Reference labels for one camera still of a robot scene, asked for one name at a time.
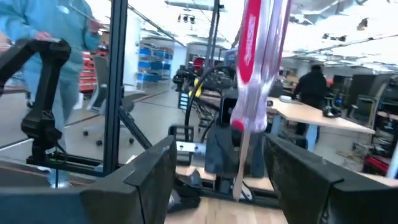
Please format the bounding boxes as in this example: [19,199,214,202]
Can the black equipment rack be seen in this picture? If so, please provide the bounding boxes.
[341,73,398,125]

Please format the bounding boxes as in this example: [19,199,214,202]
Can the person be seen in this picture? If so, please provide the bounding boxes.
[0,0,102,150]
[291,63,331,147]

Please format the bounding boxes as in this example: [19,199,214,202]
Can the black jointed leader arm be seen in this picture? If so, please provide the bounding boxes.
[0,37,72,166]

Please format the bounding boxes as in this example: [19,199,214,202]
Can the white building column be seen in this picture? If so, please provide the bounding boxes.
[124,15,142,91]

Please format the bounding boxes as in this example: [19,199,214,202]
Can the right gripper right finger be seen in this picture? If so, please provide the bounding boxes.
[263,133,398,224]

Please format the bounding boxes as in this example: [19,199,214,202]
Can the blue bin shelf rack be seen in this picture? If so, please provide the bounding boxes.
[136,46,174,91]

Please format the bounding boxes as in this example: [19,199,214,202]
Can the light wooden desk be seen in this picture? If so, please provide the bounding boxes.
[198,90,376,135]

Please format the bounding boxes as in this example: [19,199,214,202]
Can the hanging black device yellow wires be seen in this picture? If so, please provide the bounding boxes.
[356,17,369,32]

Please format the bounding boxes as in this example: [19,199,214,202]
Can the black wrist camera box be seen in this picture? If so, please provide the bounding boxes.
[220,89,239,125]

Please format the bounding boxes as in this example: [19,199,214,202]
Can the black cable yellow tag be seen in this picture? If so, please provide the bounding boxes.
[184,64,238,142]

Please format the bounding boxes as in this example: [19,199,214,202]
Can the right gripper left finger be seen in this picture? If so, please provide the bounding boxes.
[0,135,178,224]

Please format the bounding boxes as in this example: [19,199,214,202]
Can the black ceiling spotlight cluster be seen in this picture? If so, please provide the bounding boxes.
[177,14,197,24]

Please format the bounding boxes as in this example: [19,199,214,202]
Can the red bin shelf rack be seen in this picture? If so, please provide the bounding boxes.
[79,51,100,93]

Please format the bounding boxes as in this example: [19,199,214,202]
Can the long ceiling light rail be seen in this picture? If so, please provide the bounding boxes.
[127,4,187,47]

